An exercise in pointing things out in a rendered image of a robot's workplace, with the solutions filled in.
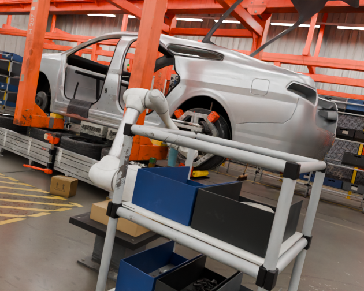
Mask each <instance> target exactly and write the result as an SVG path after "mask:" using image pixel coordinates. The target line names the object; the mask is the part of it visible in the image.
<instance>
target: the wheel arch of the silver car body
mask: <svg viewBox="0 0 364 291"><path fill-rule="evenodd" d="M212 102H214V103H213V107H212V111H215V112H217V113H219V114H221V115H222V116H223V117H224V118H225V119H226V120H227V121H228V123H229V125H230V127H231V130H232V123H231V119H230V117H229V114H228V112H227V110H226V108H225V107H224V106H223V105H222V103H221V102H219V101H218V100H217V99H216V98H214V97H212V96H209V95H194V96H191V97H189V98H187V99H185V100H184V101H182V102H181V103H180V104H179V105H178V106H177V107H176V108H175V110H174V111H173V113H172V115H171V116H170V118H171V119H175V120H176V119H177V118H176V116H175V114H174V112H175V111H176V110H177V109H182V111H183V112H185V111H187V110H189V109H194V108H203V109H208V110H210V107H211V103H212ZM232 141H233V130H232Z"/></svg>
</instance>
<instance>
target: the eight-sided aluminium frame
mask: <svg viewBox="0 0 364 291"><path fill-rule="evenodd" d="M192 115H193V116H194V117H200V118H204V119H205V121H206V123H207V125H208V127H209V128H210V130H211V132H212V134H213V135H212V136H214V137H219V132H218V130H217V129H216V127H215V126H214V124H213V123H212V122H210V121H209V119H208V118H207V117H208V116H209V115H206V114H201V113H194V112H191V111H187V112H185V113H184V114H183V115H182V116H181V117H179V118H178V119H177V120H180V121H185V120H186V119H187V118H188V117H190V116H192ZM213 156H214V155H213V154H209V153H208V154H206V155H205V156H204V157H202V158H200V159H199V160H198V161H196V162H193V164H192V166H193V167H198V166H200V165H201V164H203V163H205V162H206V161H207V160H209V159H210V158H211V157H213ZM177 162H179V163H180V162H181V163H183V164H185V163H186V159H183V158H182V157H181V155H180V153H179V152H178V155H177Z"/></svg>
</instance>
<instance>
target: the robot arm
mask: <svg viewBox="0 0 364 291"><path fill-rule="evenodd" d="M123 100H124V103H125V104H126V112H125V114H124V116H123V119H122V121H121V124H120V126H119V129H118V131H117V134H116V136H115V138H114V141H113V144H112V146H111V148H110V151H109V153H108V155H106V156H104V157H103V158H102V159H101V160H100V161H99V162H98V163H96V164H94V165H93V166H92V167H91V168H90V171H89V178H90V180H91V181H92V182H93V183H94V184H95V185H97V186H99V187H100V188H103V189H107V190H109V191H114V188H115V184H116V178H117V172H118V166H119V162H120V156H121V150H122V144H123V140H124V134H123V131H124V125H125V123H131V124H136V122H137V120H138V118H139V115H140V114H141V113H142V112H143V111H144V110H145V109H151V110H155V111H156V113H157V114H158V115H159V116H160V118H161V119H162V120H163V122H164V123H165V125H166V126H167V127H168V128H169V129H174V130H179V129H178V127H177V126H176V125H175V124H174V122H173V121H172V120H171V118H170V116H169V108H168V103H167V100H166V98H165V96H164V95H163V93H162V92H161V91H159V90H157V89H154V90H152V91H150V90H147V89H142V88H130V89H128V90H126V91H125V92H124V94H123ZM167 145H168V146H169V147H172V148H173V149H175V150H177V151H178V152H180V153H181V154H182V155H183V156H185V157H187V154H188V148H186V147H182V146H179V145H175V144H170V143H167ZM138 168H141V167H139V166H136V165H128V170H127V175H126V179H125V185H124V191H123V195H122V201H121V202H129V201H132V196H133V190H134V186H135V181H136V175H137V171H138Z"/></svg>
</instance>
